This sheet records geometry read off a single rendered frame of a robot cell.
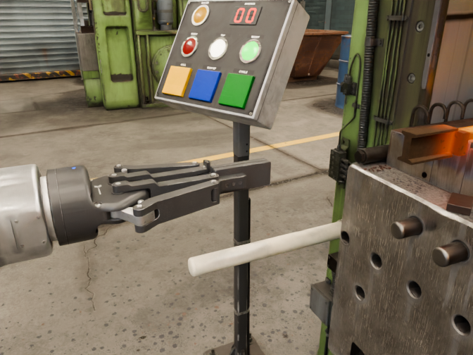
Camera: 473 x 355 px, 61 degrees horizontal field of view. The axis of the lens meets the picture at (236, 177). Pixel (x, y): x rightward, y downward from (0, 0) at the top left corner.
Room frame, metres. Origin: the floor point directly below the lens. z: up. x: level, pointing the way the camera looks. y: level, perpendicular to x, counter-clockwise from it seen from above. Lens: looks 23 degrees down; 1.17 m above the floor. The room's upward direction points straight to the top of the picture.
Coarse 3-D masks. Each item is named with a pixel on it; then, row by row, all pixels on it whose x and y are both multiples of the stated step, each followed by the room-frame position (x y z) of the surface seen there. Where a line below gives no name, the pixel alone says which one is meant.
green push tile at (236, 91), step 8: (232, 80) 0.92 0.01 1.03; (240, 80) 0.91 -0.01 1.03; (248, 80) 0.89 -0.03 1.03; (224, 88) 0.93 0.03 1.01; (232, 88) 0.91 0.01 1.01; (240, 88) 0.90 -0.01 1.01; (248, 88) 0.88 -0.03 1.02; (224, 96) 0.91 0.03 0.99; (232, 96) 0.90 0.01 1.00; (240, 96) 0.89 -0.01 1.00; (224, 104) 0.90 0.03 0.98; (232, 104) 0.89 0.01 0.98; (240, 104) 0.87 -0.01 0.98
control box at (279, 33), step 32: (192, 0) 1.16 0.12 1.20; (224, 0) 1.08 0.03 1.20; (256, 0) 1.01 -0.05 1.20; (288, 0) 0.96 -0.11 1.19; (192, 32) 1.10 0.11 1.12; (224, 32) 1.03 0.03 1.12; (256, 32) 0.96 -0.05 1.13; (288, 32) 0.93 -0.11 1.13; (192, 64) 1.04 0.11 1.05; (224, 64) 0.97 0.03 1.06; (256, 64) 0.92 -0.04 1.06; (288, 64) 0.94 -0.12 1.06; (160, 96) 1.05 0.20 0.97; (256, 96) 0.87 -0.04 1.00
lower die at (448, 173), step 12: (456, 120) 0.75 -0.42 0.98; (468, 120) 0.75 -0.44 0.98; (396, 132) 0.67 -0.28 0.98; (396, 144) 0.67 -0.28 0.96; (468, 144) 0.55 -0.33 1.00; (396, 156) 0.67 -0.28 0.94; (456, 156) 0.56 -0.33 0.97; (468, 156) 0.55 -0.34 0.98; (396, 168) 0.66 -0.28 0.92; (408, 168) 0.64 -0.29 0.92; (420, 168) 0.62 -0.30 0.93; (432, 168) 0.60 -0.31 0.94; (444, 168) 0.58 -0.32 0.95; (456, 168) 0.56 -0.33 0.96; (468, 168) 0.54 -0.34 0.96; (432, 180) 0.59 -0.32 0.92; (444, 180) 0.57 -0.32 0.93; (456, 180) 0.56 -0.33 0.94; (468, 180) 0.54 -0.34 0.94; (456, 192) 0.55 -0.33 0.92; (468, 192) 0.53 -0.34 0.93
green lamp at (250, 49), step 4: (248, 44) 0.95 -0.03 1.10; (252, 44) 0.95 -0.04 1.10; (256, 44) 0.94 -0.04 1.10; (244, 48) 0.96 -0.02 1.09; (248, 48) 0.95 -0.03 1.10; (252, 48) 0.94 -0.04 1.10; (256, 48) 0.94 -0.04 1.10; (244, 52) 0.95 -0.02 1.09; (248, 52) 0.94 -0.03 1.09; (252, 52) 0.94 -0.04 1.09; (256, 52) 0.93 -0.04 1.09; (244, 56) 0.94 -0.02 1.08; (248, 56) 0.94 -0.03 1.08; (252, 56) 0.93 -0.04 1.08
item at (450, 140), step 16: (416, 128) 0.55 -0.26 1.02; (432, 128) 0.55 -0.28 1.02; (448, 128) 0.55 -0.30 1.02; (464, 128) 0.59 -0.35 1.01; (416, 144) 0.53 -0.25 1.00; (432, 144) 0.55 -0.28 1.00; (448, 144) 0.56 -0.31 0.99; (464, 144) 0.55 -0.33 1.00; (400, 160) 0.54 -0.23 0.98; (416, 160) 0.53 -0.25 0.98; (432, 160) 0.54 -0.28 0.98
